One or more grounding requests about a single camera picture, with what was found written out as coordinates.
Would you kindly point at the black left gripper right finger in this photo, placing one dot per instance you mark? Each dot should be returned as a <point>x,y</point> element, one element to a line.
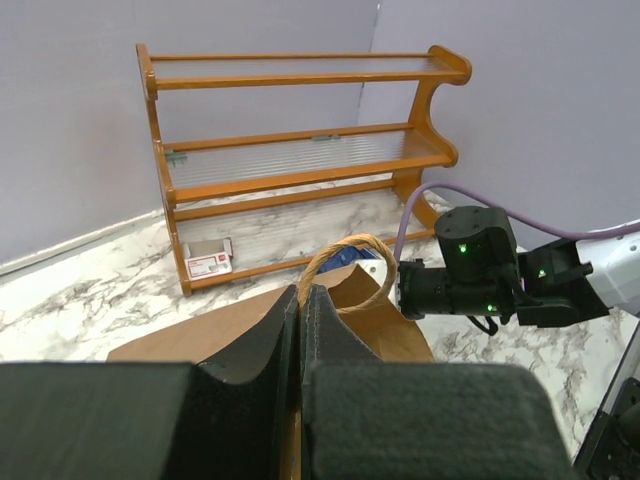
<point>364,418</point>

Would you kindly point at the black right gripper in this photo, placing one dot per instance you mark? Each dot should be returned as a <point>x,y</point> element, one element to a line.
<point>479,274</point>

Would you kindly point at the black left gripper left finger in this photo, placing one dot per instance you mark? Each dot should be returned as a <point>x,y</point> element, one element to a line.
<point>226,416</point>

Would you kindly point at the blue Bonk snack bag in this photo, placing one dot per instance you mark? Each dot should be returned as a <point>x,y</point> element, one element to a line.
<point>344,257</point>

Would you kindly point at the brown paper bag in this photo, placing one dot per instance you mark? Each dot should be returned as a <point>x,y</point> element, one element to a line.
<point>367,312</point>

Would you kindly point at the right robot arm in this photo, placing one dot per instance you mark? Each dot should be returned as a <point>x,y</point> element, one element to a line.
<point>569,281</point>

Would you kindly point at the small red white box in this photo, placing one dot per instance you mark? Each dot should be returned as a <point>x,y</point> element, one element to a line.
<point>208,258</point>

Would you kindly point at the orange wooden shelf rack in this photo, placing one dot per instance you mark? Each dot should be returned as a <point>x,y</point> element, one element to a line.
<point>202,180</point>

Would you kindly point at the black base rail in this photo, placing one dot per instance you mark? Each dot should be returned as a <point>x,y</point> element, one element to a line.
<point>611,446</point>

